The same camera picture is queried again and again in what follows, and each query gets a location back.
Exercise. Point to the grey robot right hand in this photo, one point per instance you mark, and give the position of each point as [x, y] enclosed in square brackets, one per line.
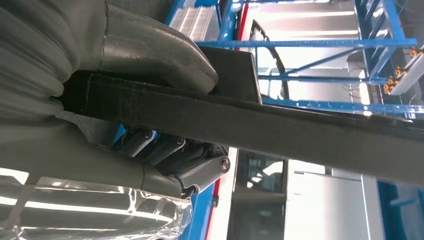
[82, 159]

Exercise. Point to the blue metal shelf rack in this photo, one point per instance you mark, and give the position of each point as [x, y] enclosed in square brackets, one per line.
[298, 43]
[198, 218]

